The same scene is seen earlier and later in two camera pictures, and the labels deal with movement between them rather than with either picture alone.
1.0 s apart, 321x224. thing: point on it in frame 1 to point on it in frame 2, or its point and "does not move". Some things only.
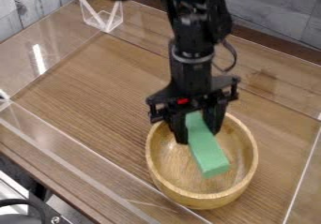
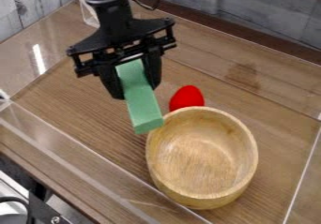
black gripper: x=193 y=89 to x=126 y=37
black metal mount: x=51 y=216 does not move
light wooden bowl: x=174 y=171 does not move
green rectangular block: x=205 y=146 to x=140 y=97
